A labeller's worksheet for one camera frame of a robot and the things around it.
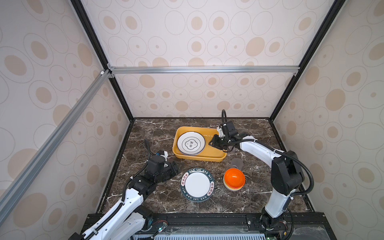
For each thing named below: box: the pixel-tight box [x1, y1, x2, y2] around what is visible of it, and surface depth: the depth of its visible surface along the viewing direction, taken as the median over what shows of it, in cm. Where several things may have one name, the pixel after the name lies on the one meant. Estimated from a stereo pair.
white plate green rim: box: [180, 167, 215, 203], surface depth 86 cm
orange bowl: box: [224, 168, 246, 188], surface depth 83 cm
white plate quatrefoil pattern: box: [177, 131, 206, 156], surface depth 105 cm
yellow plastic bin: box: [172, 126, 228, 162], surface depth 98 cm
